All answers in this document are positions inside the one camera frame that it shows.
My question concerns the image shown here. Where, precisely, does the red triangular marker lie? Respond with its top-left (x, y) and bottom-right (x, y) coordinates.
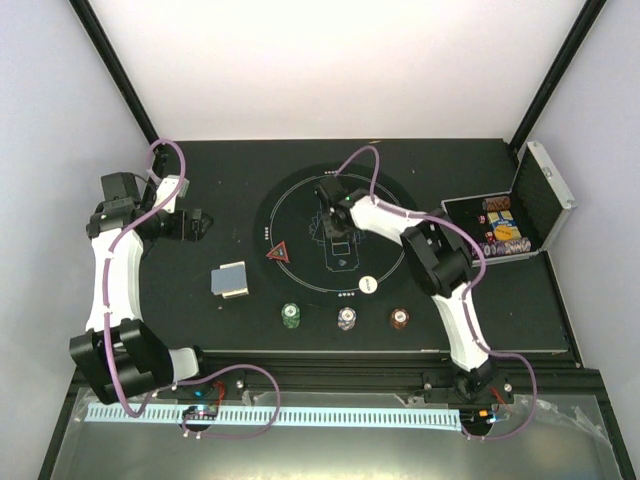
top-left (266, 241), bottom-right (290, 263)

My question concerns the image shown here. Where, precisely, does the green poker chip stack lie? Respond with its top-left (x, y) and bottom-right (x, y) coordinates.
top-left (281, 303), bottom-right (301, 329)

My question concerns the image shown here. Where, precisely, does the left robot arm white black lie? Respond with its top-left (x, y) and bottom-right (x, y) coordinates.
top-left (69, 172), bottom-right (215, 404)

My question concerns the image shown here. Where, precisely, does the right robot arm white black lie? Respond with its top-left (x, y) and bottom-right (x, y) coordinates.
top-left (315, 177), bottom-right (494, 403)

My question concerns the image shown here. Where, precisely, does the round black poker mat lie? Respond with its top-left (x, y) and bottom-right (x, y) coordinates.
top-left (254, 163), bottom-right (410, 307)

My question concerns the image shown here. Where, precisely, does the blue playing card deck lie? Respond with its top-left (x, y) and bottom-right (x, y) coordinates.
top-left (211, 261), bottom-right (249, 299)

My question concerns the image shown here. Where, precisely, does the white dealer button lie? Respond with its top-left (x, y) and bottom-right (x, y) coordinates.
top-left (358, 275), bottom-right (378, 295)

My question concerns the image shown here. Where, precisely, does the brown poker chip stack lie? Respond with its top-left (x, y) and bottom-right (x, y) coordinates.
top-left (390, 308), bottom-right (410, 330)

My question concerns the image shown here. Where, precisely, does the blue card box in case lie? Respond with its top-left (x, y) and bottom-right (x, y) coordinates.
top-left (487, 210), bottom-right (514, 227)

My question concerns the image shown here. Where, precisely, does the brown chip row in case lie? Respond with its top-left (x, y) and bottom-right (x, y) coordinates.
top-left (482, 196), bottom-right (511, 212)

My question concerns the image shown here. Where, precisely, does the orange yellow card box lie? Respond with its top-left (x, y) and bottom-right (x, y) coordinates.
top-left (493, 224), bottom-right (522, 242)

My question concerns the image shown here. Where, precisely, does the purple chip row in case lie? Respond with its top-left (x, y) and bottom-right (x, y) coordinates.
top-left (479, 237), bottom-right (532, 258)

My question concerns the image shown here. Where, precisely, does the aluminium poker case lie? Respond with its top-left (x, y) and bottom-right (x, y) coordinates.
top-left (441, 141), bottom-right (577, 264)

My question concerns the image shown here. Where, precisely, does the white perforated strip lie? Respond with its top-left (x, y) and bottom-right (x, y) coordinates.
top-left (84, 403), bottom-right (461, 432)

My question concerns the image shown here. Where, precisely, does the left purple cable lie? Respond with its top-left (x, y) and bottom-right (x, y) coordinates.
top-left (102, 138), bottom-right (280, 441)

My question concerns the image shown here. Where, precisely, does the purple cable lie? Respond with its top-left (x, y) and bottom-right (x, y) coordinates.
top-left (334, 146), bottom-right (539, 442)
top-left (102, 138), bottom-right (280, 441)

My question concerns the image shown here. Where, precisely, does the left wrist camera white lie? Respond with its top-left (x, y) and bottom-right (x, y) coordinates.
top-left (153, 175), bottom-right (189, 214)

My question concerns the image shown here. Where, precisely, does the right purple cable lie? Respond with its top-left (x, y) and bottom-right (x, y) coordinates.
top-left (334, 146), bottom-right (539, 442)

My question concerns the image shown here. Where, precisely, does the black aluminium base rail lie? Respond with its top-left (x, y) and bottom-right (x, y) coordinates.
top-left (154, 349), bottom-right (516, 401)

